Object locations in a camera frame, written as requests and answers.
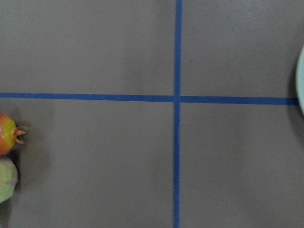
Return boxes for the red pomegranate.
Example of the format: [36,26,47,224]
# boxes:
[0,113,28,156]

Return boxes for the light green plate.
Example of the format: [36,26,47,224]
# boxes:
[295,47,304,114]

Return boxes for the pale green peach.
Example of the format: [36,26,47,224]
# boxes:
[0,157,18,203]

